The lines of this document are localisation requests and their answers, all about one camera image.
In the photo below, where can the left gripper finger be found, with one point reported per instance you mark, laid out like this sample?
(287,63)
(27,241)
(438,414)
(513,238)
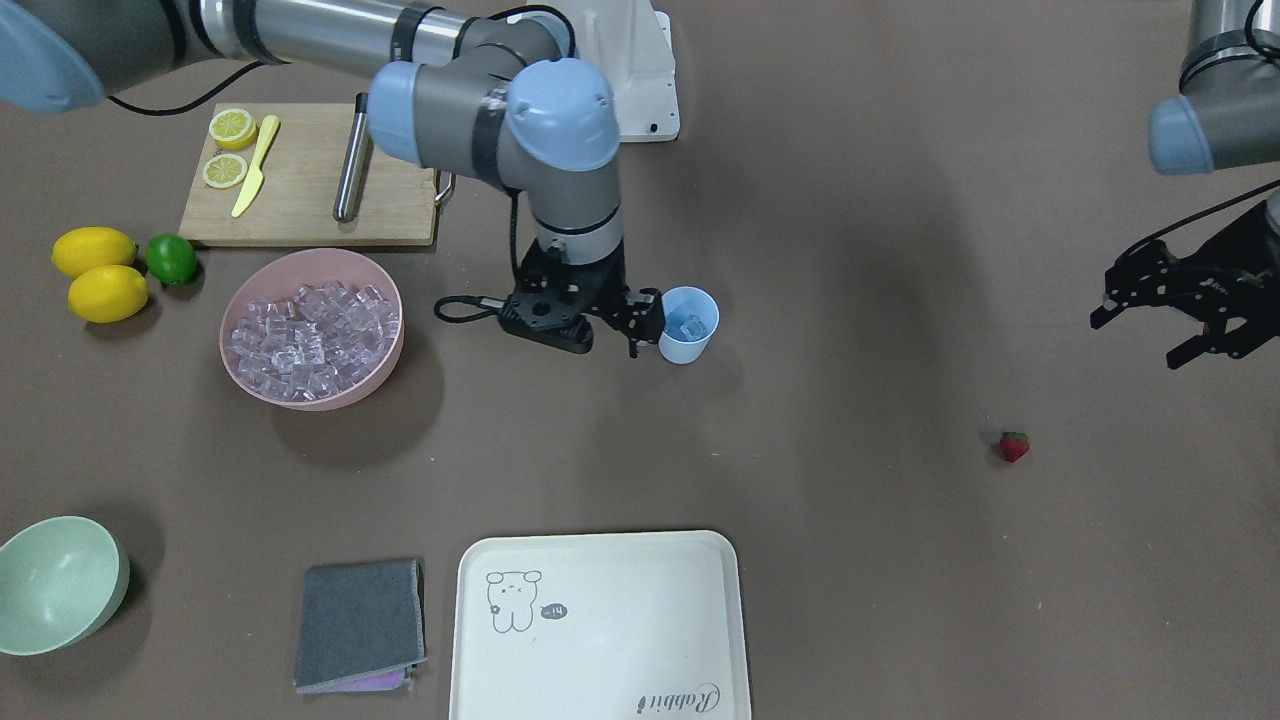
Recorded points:
(1109,309)
(1199,345)

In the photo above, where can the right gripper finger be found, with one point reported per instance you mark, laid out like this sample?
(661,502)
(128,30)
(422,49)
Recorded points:
(643,310)
(640,329)

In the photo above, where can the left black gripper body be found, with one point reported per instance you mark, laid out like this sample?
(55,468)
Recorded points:
(1236,277)

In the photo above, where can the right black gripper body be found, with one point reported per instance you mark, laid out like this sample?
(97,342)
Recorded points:
(611,287)

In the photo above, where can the clear ice cube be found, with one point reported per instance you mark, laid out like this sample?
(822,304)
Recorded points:
(693,328)

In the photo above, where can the red strawberry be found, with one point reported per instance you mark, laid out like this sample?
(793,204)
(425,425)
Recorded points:
(1013,445)

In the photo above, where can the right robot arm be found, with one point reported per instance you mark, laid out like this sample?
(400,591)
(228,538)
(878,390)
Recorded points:
(504,99)

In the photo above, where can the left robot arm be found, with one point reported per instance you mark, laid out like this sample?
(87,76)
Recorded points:
(1225,116)

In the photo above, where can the light blue cup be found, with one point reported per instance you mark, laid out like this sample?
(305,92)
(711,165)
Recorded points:
(677,304)

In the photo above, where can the pile of clear ice cubes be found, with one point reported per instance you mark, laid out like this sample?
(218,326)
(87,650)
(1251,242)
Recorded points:
(323,340)

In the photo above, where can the pink bowl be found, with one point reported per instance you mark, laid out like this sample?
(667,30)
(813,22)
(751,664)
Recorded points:
(315,266)

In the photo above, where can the beige tray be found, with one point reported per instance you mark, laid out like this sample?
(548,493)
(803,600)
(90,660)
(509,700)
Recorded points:
(640,625)

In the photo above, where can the wooden cutting board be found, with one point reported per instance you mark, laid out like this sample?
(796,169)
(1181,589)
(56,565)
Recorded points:
(399,207)

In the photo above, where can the yellow plastic knife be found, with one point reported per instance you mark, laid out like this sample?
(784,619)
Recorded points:
(255,177)

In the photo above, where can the lemon slice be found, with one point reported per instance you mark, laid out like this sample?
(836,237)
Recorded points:
(224,170)
(233,129)

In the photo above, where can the grey folded cloth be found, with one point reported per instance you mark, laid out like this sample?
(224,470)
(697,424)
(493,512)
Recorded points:
(361,627)

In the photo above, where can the green lime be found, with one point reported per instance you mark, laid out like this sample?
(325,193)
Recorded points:
(171,259)

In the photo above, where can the yellow lemon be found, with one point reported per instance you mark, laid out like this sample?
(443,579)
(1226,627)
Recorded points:
(75,252)
(107,294)

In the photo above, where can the green bowl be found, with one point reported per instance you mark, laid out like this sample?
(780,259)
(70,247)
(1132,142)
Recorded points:
(61,580)

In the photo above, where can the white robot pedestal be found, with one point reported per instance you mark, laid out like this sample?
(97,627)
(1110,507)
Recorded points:
(630,43)

